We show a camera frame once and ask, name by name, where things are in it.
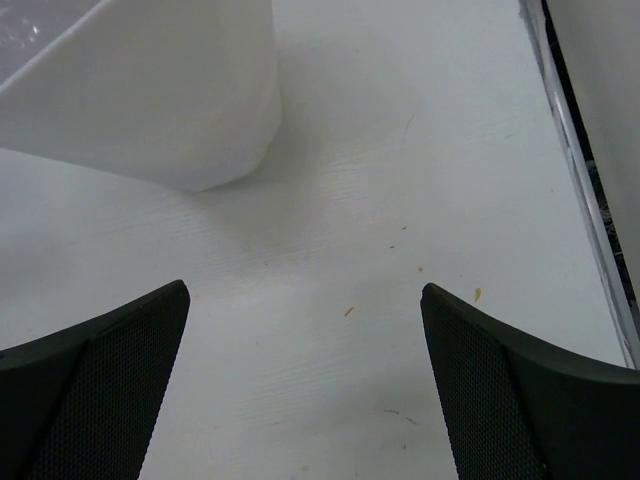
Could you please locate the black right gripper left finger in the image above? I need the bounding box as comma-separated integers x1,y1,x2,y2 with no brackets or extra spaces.
1,280,190,479

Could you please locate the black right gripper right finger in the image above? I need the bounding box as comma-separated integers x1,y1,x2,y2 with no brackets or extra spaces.
421,283,639,479

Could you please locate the white polygonal plastic bin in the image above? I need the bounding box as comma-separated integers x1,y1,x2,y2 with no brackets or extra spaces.
1,0,282,191

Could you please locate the aluminium right frame rail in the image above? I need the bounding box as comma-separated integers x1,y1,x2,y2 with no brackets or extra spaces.
519,1,639,368

